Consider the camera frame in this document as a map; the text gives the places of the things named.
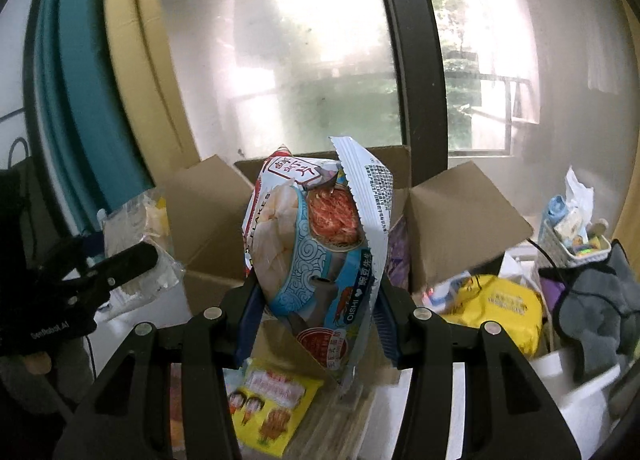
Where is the black cable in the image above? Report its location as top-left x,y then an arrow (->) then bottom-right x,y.
527,239 -> 636,321

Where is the light blue plastic bag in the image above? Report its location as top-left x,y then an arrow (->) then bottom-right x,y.
546,195 -> 570,233

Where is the person's left hand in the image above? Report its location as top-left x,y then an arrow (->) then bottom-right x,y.
27,351 -> 53,376

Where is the clear plastic snack packet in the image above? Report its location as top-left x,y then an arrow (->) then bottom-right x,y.
100,190 -> 183,308

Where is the purple snack packet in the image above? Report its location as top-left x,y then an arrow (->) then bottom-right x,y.
386,217 -> 412,291

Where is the yellow cartoon print snack packet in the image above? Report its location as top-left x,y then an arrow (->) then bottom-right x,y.
227,357 -> 323,458

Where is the yellow curtain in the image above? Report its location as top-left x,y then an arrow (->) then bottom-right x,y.
101,0 -> 202,177
612,0 -> 640,245

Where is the yellow snack bag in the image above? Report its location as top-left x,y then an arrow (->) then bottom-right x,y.
445,275 -> 543,358

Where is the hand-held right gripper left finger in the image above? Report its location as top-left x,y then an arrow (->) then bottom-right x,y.
52,277 -> 268,460

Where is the black window frame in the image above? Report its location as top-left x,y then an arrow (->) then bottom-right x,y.
366,0 -> 449,171

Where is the white plastic basket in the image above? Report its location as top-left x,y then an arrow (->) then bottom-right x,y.
539,220 -> 613,271

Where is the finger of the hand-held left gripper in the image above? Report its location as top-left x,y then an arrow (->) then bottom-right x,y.
65,242 -> 160,311

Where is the blue white shrimp chip bag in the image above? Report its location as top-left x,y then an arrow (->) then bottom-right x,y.
241,136 -> 396,388

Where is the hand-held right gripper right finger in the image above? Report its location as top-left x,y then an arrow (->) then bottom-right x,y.
375,281 -> 613,460

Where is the teal curtain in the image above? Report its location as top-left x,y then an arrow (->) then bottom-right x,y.
36,0 -> 157,237

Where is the clear wrapped snack packet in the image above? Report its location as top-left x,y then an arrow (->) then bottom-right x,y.
292,380 -> 377,460

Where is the brown cardboard box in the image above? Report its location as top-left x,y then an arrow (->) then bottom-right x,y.
160,145 -> 535,386

